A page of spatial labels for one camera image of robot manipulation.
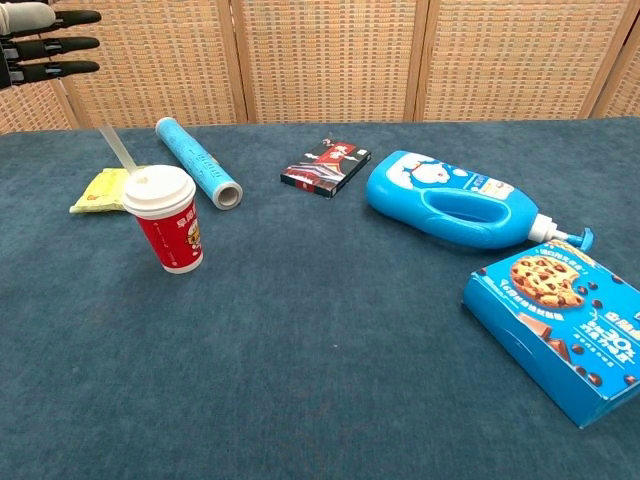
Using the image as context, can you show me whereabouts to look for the blue table cloth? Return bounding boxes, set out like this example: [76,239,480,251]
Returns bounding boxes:
[0,116,640,480]

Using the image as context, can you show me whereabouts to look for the wicker folding screen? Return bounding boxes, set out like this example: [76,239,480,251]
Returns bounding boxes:
[0,0,640,134]

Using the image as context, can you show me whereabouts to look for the blue pump detergent bottle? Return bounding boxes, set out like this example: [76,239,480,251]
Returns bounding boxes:
[364,149,596,252]

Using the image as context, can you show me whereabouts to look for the red paper cup white lid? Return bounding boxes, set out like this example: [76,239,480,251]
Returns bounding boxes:
[122,164,205,275]

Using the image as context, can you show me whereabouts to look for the blue cling film roll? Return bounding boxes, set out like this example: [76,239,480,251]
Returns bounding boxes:
[154,116,244,212]

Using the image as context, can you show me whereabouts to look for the clear plastic straw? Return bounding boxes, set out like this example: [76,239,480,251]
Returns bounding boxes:
[98,123,141,177]

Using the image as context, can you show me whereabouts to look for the black red card box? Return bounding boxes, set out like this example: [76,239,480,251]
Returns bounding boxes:
[280,138,373,200]

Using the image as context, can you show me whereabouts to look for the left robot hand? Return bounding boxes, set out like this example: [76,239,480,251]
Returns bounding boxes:
[0,0,103,92]

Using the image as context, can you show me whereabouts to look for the blue chocolate cookie box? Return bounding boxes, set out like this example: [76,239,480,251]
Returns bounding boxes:
[461,239,640,430]

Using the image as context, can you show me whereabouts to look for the yellow snack packet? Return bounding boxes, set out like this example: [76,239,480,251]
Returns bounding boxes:
[68,166,149,215]

